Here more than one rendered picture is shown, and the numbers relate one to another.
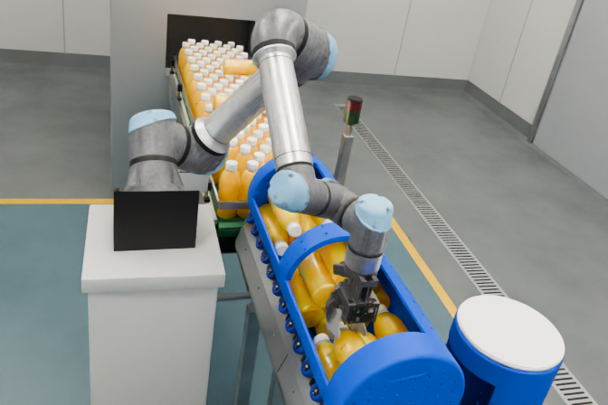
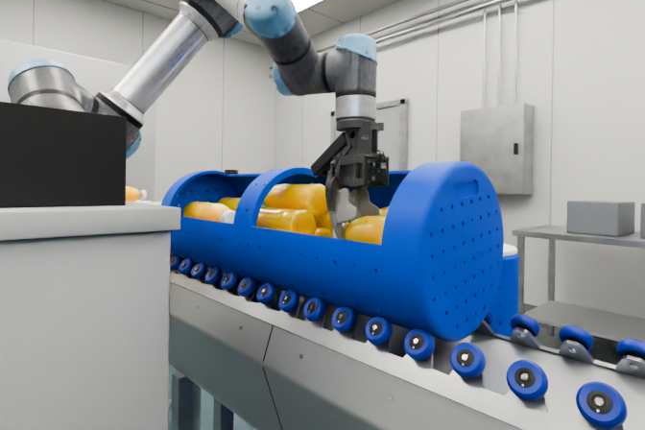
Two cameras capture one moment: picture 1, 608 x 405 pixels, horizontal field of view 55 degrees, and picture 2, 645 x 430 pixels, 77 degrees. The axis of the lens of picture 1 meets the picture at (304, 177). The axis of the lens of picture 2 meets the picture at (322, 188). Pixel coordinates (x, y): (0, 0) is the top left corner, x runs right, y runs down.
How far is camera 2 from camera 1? 91 cm
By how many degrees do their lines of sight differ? 35
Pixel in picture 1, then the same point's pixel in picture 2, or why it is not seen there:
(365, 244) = (361, 76)
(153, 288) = (75, 232)
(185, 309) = (127, 275)
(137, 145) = (27, 83)
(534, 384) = (513, 271)
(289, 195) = not seen: outside the picture
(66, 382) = not seen: outside the picture
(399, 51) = not seen: hidden behind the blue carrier
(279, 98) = not seen: outside the picture
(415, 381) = (472, 204)
